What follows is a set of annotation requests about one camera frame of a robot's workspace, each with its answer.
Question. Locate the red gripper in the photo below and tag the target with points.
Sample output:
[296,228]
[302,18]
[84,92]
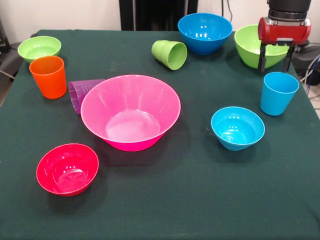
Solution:
[285,32]

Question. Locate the large green bowl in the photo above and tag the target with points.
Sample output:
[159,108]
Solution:
[247,47]

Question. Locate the blue cup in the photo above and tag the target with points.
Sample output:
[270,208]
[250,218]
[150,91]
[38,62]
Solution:
[278,95]

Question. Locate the large blue bowl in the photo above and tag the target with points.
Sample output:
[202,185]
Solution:
[205,32]

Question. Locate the small cyan bowl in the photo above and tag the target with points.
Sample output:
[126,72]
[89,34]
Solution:
[237,130]

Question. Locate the green cup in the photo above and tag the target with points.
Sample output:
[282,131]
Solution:
[171,55]

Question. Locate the large pink bowl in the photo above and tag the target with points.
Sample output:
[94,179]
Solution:
[130,112]

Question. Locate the purple cup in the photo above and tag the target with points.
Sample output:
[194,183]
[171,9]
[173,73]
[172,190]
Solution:
[77,93]

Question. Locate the small magenta bowl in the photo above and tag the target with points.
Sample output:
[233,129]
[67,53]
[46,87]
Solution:
[67,172]

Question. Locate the small green bowl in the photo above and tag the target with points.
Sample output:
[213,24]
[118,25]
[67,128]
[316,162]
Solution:
[38,47]

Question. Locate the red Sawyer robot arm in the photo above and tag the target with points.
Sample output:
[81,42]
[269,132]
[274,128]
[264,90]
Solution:
[287,8]

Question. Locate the dark green tablecloth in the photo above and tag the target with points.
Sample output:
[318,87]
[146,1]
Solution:
[160,187]

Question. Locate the orange red cup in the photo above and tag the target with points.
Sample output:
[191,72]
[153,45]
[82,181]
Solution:
[47,77]

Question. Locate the black device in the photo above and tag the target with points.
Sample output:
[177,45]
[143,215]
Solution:
[3,37]

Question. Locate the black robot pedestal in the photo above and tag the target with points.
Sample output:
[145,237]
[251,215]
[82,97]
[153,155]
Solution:
[155,15]

